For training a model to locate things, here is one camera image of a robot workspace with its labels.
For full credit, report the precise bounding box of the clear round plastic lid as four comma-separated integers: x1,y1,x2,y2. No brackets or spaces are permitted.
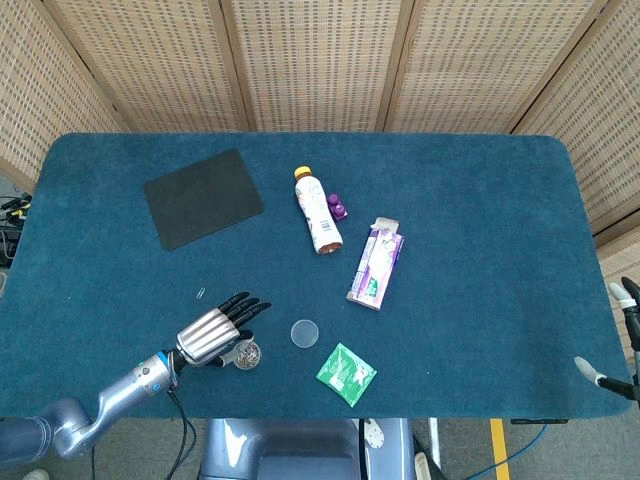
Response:
290,318,321,350

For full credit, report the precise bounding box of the black mouse pad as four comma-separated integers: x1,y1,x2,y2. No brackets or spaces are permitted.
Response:
143,148,266,252

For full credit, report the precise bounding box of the white bottle yellow cap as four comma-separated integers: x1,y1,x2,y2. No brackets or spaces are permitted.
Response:
293,166,345,256

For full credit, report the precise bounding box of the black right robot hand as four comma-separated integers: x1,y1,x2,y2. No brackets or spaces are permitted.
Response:
573,276,640,401

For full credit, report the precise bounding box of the clear paper clip jar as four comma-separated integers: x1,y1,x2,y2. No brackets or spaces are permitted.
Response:
234,342,263,371

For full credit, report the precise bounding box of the grey robot torso base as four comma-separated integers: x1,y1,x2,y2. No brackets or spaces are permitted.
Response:
198,418,416,480

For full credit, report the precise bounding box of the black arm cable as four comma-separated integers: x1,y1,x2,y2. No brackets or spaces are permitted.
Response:
167,387,199,480

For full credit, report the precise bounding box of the blue cable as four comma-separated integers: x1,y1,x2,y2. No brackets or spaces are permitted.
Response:
479,422,551,480

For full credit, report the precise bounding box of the purple milk carton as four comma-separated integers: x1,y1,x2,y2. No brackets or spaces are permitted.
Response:
345,216,405,312

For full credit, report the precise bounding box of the green snack packet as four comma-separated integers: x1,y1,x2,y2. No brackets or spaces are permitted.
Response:
315,342,379,409

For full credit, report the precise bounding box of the purple toy brick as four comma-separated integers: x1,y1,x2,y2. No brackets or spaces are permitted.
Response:
326,192,350,222

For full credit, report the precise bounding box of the black cable bundle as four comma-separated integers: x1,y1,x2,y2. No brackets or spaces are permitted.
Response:
0,193,34,269

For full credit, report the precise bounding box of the white perforated bracket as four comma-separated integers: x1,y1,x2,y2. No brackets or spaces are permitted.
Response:
360,418,386,454

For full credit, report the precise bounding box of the white table leg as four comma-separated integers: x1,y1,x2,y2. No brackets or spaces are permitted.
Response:
428,418,441,469

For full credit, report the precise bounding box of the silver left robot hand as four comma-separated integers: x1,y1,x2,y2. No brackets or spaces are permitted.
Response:
172,291,273,371

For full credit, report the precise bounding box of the woven folding screen panel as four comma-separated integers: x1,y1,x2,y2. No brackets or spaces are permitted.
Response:
512,0,640,361
384,0,619,135
219,0,416,134
0,0,126,194
42,0,259,134

